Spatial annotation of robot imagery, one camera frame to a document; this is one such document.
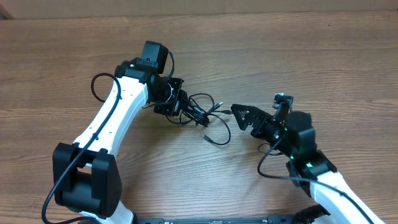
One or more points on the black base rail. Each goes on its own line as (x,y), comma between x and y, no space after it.
(271,219)

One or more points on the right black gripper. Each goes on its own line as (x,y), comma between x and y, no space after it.
(259,123)

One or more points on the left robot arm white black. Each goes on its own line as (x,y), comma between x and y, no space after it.
(85,172)

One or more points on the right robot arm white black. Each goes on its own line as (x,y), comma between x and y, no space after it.
(292,134)

